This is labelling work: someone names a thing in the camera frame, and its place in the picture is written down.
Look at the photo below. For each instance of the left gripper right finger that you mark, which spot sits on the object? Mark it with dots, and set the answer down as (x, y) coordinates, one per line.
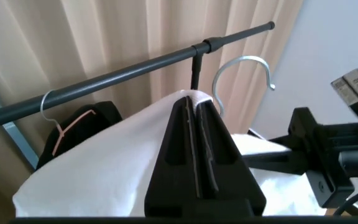
(235, 186)

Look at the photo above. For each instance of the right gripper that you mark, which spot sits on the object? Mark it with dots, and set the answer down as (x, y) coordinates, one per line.
(328, 155)

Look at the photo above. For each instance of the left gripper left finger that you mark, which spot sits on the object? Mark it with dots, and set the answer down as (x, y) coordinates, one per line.
(169, 186)

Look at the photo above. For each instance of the white garment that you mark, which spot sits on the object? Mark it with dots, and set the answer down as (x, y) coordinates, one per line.
(104, 174)

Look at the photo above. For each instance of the pink clothes hanger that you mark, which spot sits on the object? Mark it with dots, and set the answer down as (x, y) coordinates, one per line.
(244, 59)
(61, 133)

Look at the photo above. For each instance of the black shorts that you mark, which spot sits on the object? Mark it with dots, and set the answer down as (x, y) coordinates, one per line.
(85, 124)

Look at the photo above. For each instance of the black clothes rack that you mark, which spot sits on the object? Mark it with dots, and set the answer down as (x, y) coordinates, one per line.
(120, 74)

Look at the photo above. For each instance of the beige curtain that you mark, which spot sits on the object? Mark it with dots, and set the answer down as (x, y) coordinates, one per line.
(104, 31)

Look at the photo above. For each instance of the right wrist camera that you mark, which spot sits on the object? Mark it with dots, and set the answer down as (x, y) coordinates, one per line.
(353, 87)

